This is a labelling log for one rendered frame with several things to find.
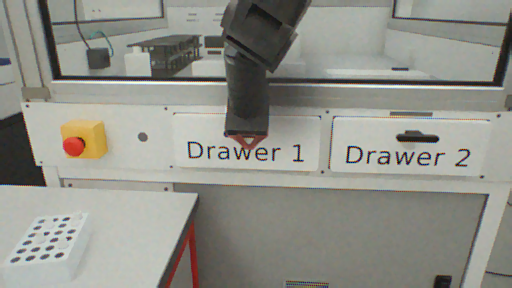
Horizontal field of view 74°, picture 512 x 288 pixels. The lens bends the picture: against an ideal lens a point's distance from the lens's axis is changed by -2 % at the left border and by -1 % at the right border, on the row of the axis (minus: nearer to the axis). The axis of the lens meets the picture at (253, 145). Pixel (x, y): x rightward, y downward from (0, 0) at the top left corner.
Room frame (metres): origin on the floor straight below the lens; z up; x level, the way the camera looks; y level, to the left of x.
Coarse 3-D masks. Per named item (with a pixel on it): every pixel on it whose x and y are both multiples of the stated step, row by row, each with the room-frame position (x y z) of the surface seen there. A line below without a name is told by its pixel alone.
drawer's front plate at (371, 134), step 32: (352, 128) 0.62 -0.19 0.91; (384, 128) 0.61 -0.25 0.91; (416, 128) 0.61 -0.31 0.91; (448, 128) 0.60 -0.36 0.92; (480, 128) 0.60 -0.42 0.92; (352, 160) 0.62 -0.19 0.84; (384, 160) 0.61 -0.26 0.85; (416, 160) 0.61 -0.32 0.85; (448, 160) 0.60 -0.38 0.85; (480, 160) 0.60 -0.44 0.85
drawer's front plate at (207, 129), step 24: (192, 120) 0.64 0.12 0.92; (216, 120) 0.64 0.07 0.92; (288, 120) 0.63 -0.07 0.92; (312, 120) 0.62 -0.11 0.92; (192, 144) 0.64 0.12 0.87; (216, 144) 0.64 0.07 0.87; (240, 144) 0.63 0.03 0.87; (264, 144) 0.63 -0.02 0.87; (288, 144) 0.63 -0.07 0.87; (312, 144) 0.62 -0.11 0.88; (240, 168) 0.63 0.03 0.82; (264, 168) 0.63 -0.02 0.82; (288, 168) 0.63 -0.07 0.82; (312, 168) 0.62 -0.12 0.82
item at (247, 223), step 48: (192, 192) 0.67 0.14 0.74; (240, 192) 0.66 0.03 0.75; (288, 192) 0.66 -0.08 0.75; (336, 192) 0.65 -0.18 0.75; (384, 192) 0.64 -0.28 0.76; (432, 192) 0.63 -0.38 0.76; (480, 192) 0.62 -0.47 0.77; (240, 240) 0.66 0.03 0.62; (288, 240) 0.66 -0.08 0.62; (336, 240) 0.65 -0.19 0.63; (384, 240) 0.64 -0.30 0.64; (432, 240) 0.63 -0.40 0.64; (480, 240) 0.62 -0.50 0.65
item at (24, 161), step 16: (0, 80) 1.05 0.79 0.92; (0, 96) 1.04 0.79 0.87; (16, 96) 1.10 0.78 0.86; (0, 112) 1.02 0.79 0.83; (16, 112) 1.08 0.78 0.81; (0, 128) 1.04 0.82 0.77; (16, 128) 1.10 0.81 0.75; (0, 144) 1.02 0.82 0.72; (16, 144) 1.08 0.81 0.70; (0, 160) 1.00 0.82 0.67; (16, 160) 1.06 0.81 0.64; (32, 160) 1.13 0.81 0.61; (0, 176) 0.98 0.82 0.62; (16, 176) 1.04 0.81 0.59; (32, 176) 1.11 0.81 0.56
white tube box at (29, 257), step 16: (32, 224) 0.46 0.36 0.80; (64, 224) 0.47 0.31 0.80; (80, 224) 0.47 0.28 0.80; (32, 240) 0.42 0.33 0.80; (48, 240) 0.42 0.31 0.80; (80, 240) 0.44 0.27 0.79; (16, 256) 0.39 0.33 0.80; (32, 256) 0.39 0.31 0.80; (48, 256) 0.39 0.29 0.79; (64, 256) 0.39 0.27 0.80; (80, 256) 0.43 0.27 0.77; (16, 272) 0.37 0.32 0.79; (32, 272) 0.37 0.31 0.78; (48, 272) 0.37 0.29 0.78; (64, 272) 0.38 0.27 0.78
